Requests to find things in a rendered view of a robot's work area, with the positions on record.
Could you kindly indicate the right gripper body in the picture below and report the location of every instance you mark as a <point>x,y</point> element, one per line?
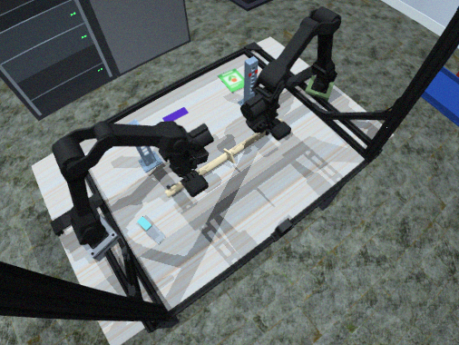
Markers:
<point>279,129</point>

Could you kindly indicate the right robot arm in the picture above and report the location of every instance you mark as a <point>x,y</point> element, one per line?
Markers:
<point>276,74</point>

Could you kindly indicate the long beige rail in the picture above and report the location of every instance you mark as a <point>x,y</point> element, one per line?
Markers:
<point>228,155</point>

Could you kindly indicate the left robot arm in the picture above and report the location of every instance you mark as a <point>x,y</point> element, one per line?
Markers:
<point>68,153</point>

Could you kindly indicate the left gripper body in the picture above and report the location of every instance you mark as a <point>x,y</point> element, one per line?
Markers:
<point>195,183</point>

